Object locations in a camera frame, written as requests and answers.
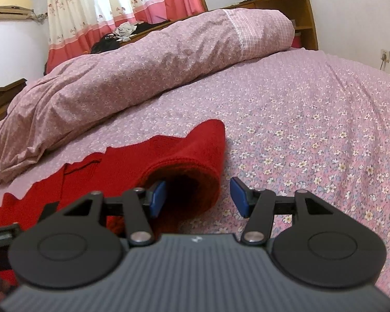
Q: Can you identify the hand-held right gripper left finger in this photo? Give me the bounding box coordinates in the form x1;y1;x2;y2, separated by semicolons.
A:
62;181;167;246

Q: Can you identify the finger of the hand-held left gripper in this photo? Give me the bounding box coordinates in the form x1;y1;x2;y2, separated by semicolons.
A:
0;223;22;248
42;202;60;218

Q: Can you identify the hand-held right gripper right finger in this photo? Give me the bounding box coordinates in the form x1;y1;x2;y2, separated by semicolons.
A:
230;177;336;245

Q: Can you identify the red knitted sweater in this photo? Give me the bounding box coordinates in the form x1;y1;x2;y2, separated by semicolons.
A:
0;119;226;287

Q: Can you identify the pile of black clothes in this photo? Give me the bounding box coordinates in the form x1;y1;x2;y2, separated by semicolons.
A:
90;20;171;54

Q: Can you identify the pink floral bed sheet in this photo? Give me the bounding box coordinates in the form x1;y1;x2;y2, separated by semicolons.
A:
0;47;390;304

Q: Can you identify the dark wooden furniture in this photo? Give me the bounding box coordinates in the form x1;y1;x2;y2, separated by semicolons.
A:
0;78;27;129

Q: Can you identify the pink floral duvet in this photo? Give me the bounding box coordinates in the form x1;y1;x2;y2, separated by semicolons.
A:
0;8;296;193

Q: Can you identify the wooden window-side cabinet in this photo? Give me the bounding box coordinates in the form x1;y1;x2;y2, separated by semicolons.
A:
119;19;178;47

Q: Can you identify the grey crumpled cloth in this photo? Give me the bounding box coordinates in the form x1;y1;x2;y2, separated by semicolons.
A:
114;22;138;42

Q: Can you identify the wooden headboard shelf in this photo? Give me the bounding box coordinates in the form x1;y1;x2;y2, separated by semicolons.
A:
224;0;319;51

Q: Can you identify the cream wall air conditioner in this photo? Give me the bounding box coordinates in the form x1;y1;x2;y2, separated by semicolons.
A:
0;0;35;22

